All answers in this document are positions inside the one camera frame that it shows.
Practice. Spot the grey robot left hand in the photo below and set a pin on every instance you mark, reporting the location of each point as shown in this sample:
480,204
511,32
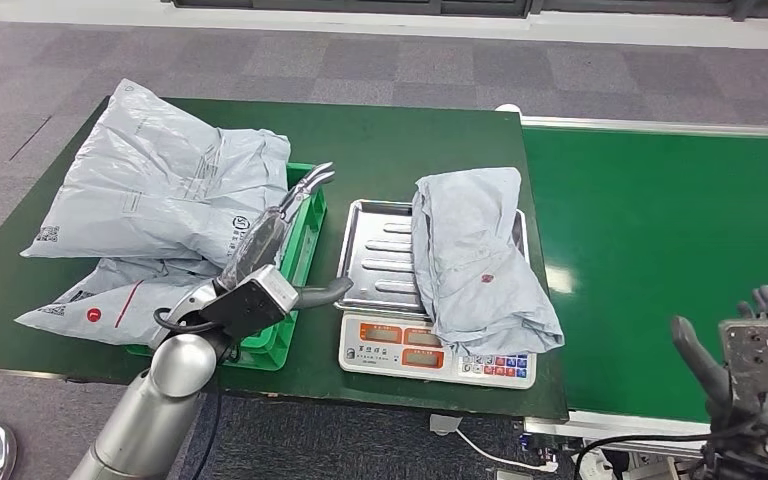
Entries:
261,242

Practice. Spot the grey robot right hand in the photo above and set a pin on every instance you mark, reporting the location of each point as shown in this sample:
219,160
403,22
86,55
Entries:
705,371

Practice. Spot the grey parcel with red spot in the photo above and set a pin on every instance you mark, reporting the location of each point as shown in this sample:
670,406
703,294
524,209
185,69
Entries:
470,265

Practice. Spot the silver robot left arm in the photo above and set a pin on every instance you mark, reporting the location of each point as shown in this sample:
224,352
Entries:
152,411

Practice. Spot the crumpled grey plastic parcel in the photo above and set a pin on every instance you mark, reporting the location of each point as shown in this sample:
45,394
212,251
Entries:
291,190

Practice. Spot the large grey express parcel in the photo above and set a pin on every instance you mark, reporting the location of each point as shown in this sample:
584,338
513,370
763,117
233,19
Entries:
145,185

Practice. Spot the green conveyor belt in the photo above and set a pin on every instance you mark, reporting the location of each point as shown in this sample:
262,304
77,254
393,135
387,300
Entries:
689,232

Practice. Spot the green plastic crate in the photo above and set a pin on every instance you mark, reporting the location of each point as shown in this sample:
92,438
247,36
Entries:
306,245

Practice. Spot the white scale with steel tray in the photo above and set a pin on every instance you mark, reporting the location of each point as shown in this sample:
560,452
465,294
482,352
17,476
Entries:
377,265

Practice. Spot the white power strip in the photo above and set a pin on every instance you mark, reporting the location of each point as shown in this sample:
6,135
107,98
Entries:
589,464

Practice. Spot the white plug adapter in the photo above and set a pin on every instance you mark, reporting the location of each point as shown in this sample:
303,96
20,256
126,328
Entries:
445,424

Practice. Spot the worn right wrist camera box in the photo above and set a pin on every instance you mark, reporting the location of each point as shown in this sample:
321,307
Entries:
758,371

